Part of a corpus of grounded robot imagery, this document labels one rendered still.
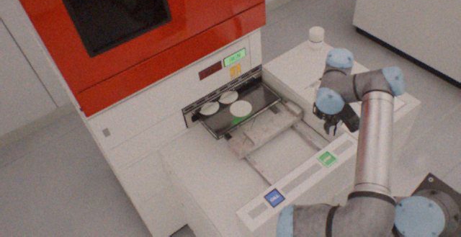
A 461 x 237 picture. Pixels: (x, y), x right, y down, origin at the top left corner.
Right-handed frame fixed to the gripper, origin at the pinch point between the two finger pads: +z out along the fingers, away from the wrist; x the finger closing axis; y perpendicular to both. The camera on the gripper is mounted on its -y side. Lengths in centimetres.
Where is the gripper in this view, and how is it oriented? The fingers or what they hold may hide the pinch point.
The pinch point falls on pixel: (333, 136)
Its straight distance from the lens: 135.4
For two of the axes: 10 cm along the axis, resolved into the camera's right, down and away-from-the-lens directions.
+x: -8.0, 4.8, -3.5
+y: -5.9, -5.6, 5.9
